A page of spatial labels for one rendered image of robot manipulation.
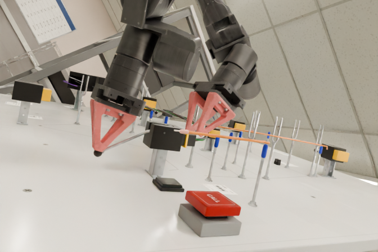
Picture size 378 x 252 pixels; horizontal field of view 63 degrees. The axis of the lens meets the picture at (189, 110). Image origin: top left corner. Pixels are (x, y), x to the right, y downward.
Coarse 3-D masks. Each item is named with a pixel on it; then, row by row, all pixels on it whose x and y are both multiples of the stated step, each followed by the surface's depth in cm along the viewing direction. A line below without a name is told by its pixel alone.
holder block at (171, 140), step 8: (152, 128) 51; (160, 128) 51; (168, 128) 52; (176, 128) 52; (144, 136) 54; (152, 136) 51; (160, 136) 51; (168, 136) 52; (176, 136) 52; (152, 144) 51; (160, 144) 51; (168, 144) 52; (176, 144) 53
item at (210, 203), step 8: (192, 192) 38; (200, 192) 38; (208, 192) 39; (216, 192) 40; (192, 200) 37; (200, 200) 35; (208, 200) 36; (216, 200) 37; (224, 200) 37; (200, 208) 35; (208, 208) 34; (216, 208) 34; (224, 208) 35; (232, 208) 36; (240, 208) 36; (208, 216) 34; (216, 216) 35; (224, 216) 37
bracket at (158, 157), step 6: (156, 150) 53; (162, 150) 53; (156, 156) 53; (162, 156) 53; (156, 162) 53; (162, 162) 53; (150, 168) 54; (156, 168) 53; (162, 168) 53; (150, 174) 53; (156, 174) 53; (162, 174) 54
